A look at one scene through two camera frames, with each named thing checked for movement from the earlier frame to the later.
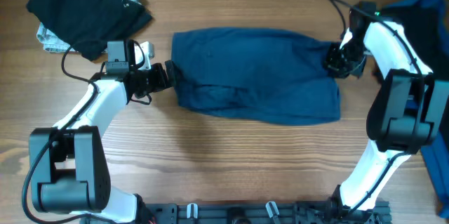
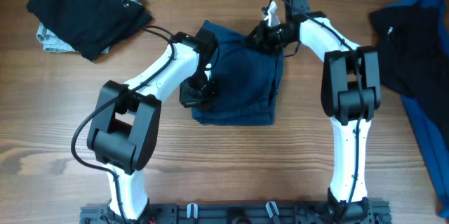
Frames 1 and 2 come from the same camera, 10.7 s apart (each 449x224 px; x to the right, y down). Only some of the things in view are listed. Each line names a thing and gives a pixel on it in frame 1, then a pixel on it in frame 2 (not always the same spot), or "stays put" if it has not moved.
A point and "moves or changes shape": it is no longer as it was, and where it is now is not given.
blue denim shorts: [265, 75] moves or changes shape
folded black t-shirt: [91, 8] stays put
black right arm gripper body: [350, 60] to [273, 37]
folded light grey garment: [53, 42] stays put
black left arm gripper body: [150, 80] to [197, 89]
